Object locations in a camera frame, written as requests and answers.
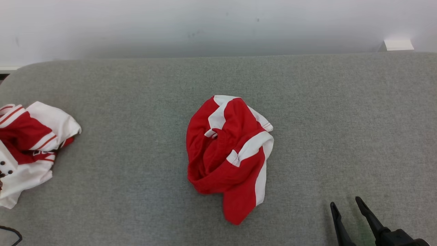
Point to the small white box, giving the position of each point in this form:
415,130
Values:
398,45

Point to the red shorts with white stripes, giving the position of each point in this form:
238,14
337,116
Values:
239,171

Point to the white wall baseboard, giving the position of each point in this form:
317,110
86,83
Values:
8,68

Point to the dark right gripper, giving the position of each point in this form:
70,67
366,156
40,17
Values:
396,239

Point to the red and white jersey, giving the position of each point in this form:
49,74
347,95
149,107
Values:
20,133

